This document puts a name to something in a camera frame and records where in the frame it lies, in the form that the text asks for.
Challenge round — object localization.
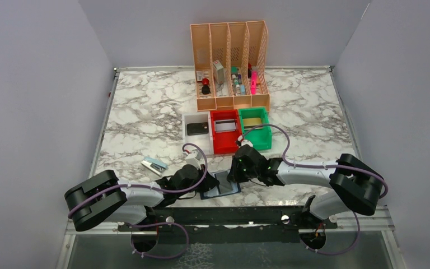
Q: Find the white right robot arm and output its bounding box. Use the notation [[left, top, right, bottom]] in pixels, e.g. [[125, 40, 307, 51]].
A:
[[227, 145, 387, 228]]

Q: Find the gold card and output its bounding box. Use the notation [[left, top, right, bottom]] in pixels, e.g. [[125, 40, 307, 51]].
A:
[[242, 118, 263, 130]]

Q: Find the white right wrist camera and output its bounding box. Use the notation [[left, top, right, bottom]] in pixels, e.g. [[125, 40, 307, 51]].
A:
[[236, 136, 254, 147]]

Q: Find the grey card from holder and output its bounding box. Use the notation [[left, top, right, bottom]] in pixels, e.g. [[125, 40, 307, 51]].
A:
[[186, 122, 209, 136]]

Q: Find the silver card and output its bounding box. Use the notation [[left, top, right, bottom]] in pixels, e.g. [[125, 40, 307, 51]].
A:
[[214, 119, 237, 133]]

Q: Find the white plastic bin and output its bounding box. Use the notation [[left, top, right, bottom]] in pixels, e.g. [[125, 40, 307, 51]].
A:
[[182, 112, 214, 156]]

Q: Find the navy blue card holder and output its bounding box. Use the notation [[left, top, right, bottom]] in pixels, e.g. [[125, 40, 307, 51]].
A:
[[200, 170, 241, 200]]

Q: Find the pink highlighter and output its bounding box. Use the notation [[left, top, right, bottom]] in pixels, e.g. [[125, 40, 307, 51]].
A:
[[250, 71, 258, 95]]

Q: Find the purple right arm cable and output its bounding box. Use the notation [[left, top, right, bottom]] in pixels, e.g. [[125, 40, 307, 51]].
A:
[[237, 123, 389, 257]]

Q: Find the red plastic bin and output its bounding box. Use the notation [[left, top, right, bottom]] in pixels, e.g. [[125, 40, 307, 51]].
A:
[[210, 110, 241, 154]]

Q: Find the peach desk file organizer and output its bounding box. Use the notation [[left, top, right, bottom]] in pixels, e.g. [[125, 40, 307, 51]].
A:
[[190, 20, 270, 112]]

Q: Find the green plastic bin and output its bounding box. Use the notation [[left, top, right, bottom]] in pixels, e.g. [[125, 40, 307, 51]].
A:
[[238, 107, 272, 151]]

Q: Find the light blue stapler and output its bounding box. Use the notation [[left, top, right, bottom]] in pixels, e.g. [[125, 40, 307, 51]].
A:
[[141, 156, 168, 175]]

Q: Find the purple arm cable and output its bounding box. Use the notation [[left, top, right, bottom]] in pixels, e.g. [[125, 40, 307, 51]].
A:
[[237, 123, 389, 257], [67, 142, 209, 260]]

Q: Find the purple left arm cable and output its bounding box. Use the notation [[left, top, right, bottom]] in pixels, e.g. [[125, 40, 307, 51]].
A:
[[67, 142, 209, 260]]

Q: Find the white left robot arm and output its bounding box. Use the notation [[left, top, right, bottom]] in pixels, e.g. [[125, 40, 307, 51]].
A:
[[64, 164, 219, 231]]

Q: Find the red and black stamp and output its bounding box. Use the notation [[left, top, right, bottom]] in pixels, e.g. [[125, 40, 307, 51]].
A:
[[201, 78, 211, 95]]

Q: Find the white box in organizer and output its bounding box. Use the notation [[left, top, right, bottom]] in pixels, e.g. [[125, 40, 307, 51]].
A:
[[212, 60, 225, 85]]

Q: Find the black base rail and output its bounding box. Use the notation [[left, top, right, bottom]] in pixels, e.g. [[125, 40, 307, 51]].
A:
[[118, 206, 337, 244]]

